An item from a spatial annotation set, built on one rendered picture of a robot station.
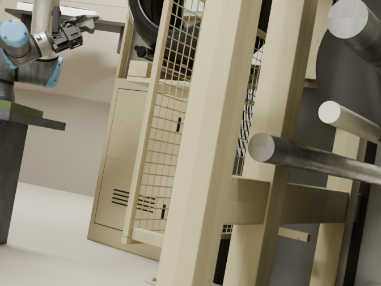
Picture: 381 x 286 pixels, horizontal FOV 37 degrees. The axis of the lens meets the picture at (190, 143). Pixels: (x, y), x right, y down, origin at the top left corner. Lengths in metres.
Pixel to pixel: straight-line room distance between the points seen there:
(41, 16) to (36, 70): 0.25
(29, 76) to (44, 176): 3.14
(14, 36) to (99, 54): 3.63
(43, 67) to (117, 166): 0.75
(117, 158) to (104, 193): 0.21
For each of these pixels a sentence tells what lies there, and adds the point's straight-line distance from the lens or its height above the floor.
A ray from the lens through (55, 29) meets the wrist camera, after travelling 2.20.
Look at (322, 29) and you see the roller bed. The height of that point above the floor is 1.09.
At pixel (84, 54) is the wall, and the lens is 5.70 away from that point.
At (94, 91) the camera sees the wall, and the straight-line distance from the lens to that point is 5.59.
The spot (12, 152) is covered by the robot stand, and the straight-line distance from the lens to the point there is 2.70.
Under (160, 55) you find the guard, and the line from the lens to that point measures 1.48.
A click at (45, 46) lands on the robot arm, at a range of 2.16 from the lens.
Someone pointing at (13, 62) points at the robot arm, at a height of 0.77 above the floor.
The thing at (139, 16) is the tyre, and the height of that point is 1.03.
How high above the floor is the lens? 0.55
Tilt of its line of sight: 1 degrees up
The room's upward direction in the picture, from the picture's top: 10 degrees clockwise
